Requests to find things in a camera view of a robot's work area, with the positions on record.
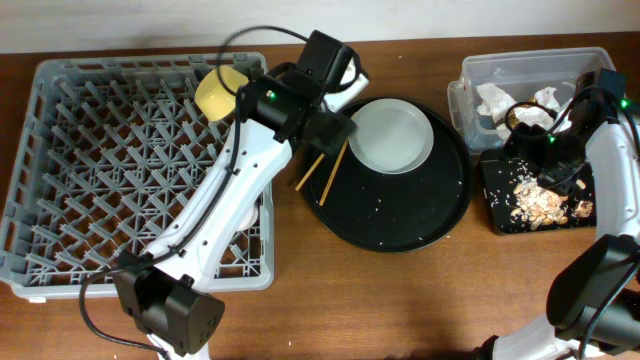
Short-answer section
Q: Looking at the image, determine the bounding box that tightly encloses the white tissue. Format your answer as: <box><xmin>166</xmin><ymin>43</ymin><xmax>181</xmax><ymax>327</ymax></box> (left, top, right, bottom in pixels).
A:
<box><xmin>476</xmin><ymin>83</ymin><xmax>516</xmax><ymax>141</ymax></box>
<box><xmin>514</xmin><ymin>87</ymin><xmax>574</xmax><ymax>134</ymax></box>

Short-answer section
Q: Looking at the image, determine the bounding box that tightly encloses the peanut shells and rice waste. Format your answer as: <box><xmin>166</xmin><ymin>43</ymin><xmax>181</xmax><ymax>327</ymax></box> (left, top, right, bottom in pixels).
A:
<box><xmin>487</xmin><ymin>159</ymin><xmax>596</xmax><ymax>232</ymax></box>

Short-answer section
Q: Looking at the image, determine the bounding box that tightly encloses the yellow bowl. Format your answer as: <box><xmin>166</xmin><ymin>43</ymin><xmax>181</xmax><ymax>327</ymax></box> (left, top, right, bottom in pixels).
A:
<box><xmin>195</xmin><ymin>65</ymin><xmax>249</xmax><ymax>122</ymax></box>

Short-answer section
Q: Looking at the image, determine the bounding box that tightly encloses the pink cup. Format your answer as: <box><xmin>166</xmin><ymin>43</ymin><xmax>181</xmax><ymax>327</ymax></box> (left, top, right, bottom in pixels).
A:
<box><xmin>237</xmin><ymin>203</ymin><xmax>260</xmax><ymax>231</ymax></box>

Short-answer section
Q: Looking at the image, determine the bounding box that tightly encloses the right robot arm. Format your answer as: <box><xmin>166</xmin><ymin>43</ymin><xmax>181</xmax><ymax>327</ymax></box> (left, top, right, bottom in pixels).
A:
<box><xmin>472</xmin><ymin>69</ymin><xmax>639</xmax><ymax>360</ymax></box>

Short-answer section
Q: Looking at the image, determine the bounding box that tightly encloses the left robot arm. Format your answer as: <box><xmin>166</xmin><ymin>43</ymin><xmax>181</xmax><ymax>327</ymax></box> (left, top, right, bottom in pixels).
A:
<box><xmin>113</xmin><ymin>31</ymin><xmax>368</xmax><ymax>359</ymax></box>

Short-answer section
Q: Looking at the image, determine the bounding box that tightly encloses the grey dishwasher rack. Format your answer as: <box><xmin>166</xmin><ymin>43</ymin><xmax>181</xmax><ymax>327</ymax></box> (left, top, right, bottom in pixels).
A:
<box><xmin>1</xmin><ymin>52</ymin><xmax>268</xmax><ymax>303</ymax></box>

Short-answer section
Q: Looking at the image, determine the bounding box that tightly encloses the black rectangular tray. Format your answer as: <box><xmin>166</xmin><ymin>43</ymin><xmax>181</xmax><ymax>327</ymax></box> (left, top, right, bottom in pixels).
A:
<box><xmin>479</xmin><ymin>147</ymin><xmax>601</xmax><ymax>236</ymax></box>

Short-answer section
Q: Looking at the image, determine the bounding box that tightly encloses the wooden chopstick left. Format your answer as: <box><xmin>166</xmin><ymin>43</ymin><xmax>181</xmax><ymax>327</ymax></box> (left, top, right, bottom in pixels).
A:
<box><xmin>295</xmin><ymin>153</ymin><xmax>325</xmax><ymax>192</ymax></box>

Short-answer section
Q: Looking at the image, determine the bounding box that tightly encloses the wooden chopstick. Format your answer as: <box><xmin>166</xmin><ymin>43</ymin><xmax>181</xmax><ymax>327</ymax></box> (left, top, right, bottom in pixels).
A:
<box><xmin>319</xmin><ymin>138</ymin><xmax>349</xmax><ymax>207</ymax></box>
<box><xmin>295</xmin><ymin>153</ymin><xmax>325</xmax><ymax>192</ymax></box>

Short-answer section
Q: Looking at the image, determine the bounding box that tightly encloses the grey plate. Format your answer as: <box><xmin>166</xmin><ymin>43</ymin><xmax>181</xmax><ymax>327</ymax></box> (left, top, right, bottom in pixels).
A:
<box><xmin>349</xmin><ymin>98</ymin><xmax>435</xmax><ymax>175</ymax></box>

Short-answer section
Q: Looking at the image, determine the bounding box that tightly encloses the clear plastic bin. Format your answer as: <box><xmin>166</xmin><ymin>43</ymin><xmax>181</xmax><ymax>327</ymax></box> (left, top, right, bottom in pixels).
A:
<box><xmin>447</xmin><ymin>47</ymin><xmax>615</xmax><ymax>155</ymax></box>

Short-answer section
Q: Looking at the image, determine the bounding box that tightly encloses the wooden chopstick right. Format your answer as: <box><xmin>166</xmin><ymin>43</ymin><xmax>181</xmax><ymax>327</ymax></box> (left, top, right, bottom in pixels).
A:
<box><xmin>319</xmin><ymin>138</ymin><xmax>349</xmax><ymax>207</ymax></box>

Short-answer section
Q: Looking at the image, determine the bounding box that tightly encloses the round black tray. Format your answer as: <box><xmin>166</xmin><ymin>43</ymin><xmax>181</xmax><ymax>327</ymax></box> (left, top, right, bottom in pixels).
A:
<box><xmin>302</xmin><ymin>103</ymin><xmax>474</xmax><ymax>252</ymax></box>

